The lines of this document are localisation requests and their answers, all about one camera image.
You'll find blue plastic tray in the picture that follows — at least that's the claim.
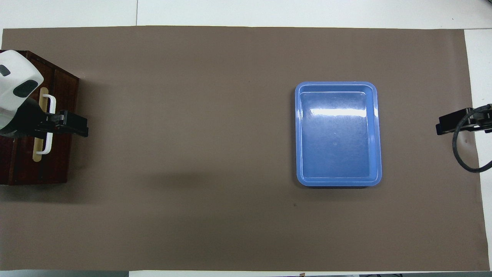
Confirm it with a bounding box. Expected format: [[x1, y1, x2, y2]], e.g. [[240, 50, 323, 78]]
[[295, 81, 382, 187]]

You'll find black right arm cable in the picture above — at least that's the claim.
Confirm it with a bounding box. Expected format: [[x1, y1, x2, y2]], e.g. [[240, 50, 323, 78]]
[[452, 104, 492, 173]]

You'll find wooden drawer with white handle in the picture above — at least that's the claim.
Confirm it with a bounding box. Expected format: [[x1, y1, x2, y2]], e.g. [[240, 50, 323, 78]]
[[10, 51, 80, 186]]

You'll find brown table mat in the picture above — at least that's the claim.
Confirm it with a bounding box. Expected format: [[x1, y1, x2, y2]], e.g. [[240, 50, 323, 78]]
[[0, 25, 490, 272]]

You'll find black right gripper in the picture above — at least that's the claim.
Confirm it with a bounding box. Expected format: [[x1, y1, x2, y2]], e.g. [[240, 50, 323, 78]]
[[435, 105, 492, 135]]

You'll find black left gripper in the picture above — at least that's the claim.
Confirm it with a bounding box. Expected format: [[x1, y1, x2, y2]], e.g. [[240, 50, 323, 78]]
[[0, 101, 89, 137]]

